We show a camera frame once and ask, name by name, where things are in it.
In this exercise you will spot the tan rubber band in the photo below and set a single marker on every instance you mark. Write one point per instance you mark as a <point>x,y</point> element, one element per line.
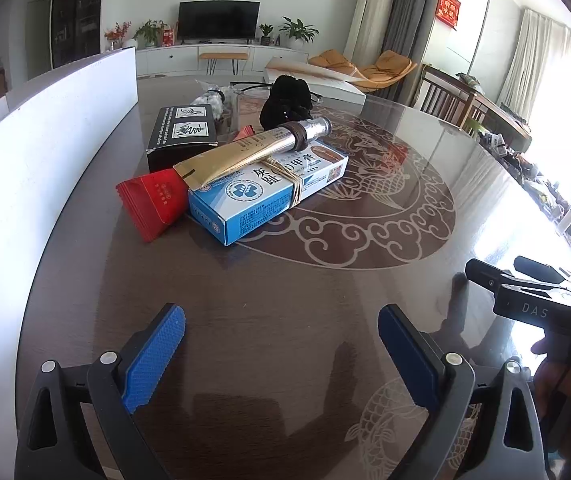
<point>293,187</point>

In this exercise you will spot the cluttered wooden side table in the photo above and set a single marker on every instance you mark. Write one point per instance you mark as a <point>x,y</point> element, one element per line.
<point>500,115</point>

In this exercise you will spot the red flower arrangement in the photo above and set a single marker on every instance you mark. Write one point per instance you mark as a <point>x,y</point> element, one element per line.
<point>117,35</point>

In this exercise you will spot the red gift box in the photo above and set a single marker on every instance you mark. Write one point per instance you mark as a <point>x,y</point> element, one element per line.
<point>168,37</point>

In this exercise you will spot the red wall hanging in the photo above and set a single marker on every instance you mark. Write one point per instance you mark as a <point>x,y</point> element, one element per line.
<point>449,7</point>

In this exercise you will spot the gold ointment tube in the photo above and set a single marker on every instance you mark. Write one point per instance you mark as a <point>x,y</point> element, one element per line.
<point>245,152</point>

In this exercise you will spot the orange bench stool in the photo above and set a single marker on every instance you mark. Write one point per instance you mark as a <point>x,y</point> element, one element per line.
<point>223,55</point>

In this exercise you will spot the small green potted plant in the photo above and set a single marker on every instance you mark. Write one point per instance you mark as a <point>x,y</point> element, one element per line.
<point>266,32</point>

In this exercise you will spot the black printed box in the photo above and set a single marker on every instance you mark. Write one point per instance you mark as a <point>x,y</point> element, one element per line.
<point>165,147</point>

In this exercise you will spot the cotton swab pack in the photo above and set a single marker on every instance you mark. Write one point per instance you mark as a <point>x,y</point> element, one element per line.
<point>213,100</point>

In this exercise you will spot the covered standing air conditioner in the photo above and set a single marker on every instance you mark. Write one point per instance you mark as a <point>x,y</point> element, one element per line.
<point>370,15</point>

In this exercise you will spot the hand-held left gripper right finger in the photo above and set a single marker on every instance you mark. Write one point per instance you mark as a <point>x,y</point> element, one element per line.
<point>408,355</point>

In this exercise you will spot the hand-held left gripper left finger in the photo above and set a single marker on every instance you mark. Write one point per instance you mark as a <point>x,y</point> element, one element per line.
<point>155,355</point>

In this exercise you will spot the orange lounge chair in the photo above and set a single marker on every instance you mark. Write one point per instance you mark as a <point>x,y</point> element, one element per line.
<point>390,65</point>

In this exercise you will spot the white board panel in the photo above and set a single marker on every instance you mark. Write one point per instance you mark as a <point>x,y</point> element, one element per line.
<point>40,160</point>

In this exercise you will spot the grey curtain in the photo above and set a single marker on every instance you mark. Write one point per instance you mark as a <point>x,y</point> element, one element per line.
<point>410,10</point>

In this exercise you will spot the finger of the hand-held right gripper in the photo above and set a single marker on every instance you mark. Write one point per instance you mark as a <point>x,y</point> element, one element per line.
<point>538,267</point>
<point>485,275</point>

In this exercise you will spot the red sachet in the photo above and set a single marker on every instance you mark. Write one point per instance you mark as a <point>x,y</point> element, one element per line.
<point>155,205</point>

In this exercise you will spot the large green potted plant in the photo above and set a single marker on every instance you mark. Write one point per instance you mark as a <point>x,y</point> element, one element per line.
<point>298,30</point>

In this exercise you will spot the leafy green potted plant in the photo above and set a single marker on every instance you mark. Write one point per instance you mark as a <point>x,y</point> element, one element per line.
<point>149,32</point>

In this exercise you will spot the blue medicine box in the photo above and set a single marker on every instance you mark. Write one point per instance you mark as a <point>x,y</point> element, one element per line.
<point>250,205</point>

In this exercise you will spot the black television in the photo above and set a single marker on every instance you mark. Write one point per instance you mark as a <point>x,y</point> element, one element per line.
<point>218,20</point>

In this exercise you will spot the black fuzzy cloth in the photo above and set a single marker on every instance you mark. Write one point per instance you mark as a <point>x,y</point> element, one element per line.
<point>285,102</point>

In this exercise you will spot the white curtain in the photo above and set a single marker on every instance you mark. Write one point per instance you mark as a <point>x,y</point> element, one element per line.
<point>535,60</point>

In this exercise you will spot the white television cabinet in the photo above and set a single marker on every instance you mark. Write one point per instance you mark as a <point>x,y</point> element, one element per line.
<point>175,57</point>

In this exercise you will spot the wooden chair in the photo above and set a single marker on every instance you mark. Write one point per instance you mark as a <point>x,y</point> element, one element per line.
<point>440,95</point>

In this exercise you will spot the dark display cabinet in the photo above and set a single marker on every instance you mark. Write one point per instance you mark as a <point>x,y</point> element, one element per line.
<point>77,10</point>

